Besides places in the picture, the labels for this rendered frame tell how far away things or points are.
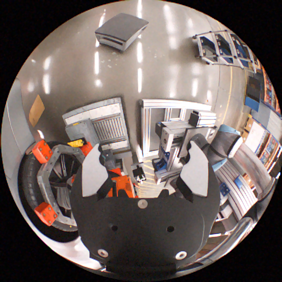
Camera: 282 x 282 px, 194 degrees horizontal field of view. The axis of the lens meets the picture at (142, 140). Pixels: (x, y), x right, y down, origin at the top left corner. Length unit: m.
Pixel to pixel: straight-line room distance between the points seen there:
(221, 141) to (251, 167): 0.19
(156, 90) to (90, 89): 0.85
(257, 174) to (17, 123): 1.11
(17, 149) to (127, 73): 1.20
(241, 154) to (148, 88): 1.11
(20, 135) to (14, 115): 0.13
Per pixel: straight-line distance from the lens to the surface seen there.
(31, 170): 0.54
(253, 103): 5.72
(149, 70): 1.19
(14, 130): 0.67
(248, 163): 0.43
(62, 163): 0.70
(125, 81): 1.11
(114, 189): 0.68
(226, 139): 0.44
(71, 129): 1.13
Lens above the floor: 1.10
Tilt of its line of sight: 52 degrees down
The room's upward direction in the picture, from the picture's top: 155 degrees clockwise
